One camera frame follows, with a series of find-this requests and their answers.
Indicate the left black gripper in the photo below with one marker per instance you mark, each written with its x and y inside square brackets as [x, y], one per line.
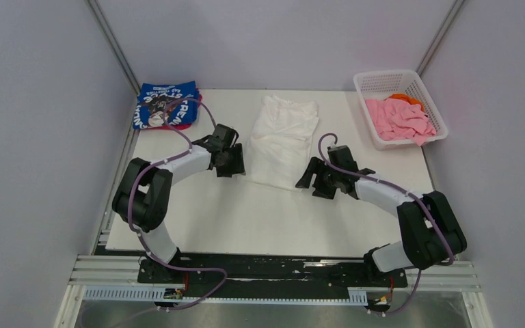
[238, 165]

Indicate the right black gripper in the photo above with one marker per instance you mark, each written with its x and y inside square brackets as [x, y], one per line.
[316, 167]

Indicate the white printed t-shirt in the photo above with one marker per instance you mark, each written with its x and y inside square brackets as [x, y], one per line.
[278, 149]

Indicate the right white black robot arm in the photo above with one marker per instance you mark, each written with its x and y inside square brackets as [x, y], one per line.
[430, 232]

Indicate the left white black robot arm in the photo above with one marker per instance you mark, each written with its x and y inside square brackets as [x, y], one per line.
[143, 194]

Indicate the pink crumpled t-shirt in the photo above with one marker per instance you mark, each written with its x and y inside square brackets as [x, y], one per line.
[396, 119]

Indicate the blue folded printed t-shirt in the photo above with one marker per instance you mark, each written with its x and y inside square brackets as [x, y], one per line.
[165, 104]

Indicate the white plastic basket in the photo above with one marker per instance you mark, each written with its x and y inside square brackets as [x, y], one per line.
[384, 83]

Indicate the orange t-shirt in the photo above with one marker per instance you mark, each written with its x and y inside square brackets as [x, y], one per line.
[408, 99]

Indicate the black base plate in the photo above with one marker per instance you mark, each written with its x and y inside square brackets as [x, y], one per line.
[268, 277]

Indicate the white slotted cable duct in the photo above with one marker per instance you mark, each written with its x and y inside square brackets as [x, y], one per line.
[159, 295]

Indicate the right corner aluminium post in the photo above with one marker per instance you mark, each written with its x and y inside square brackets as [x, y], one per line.
[441, 33]

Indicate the corner aluminium post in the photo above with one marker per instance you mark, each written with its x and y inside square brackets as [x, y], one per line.
[441, 33]
[114, 45]

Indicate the aluminium frame rail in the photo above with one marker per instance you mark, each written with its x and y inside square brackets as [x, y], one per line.
[123, 271]

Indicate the left corner aluminium post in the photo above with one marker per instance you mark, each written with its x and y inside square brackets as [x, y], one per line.
[114, 45]

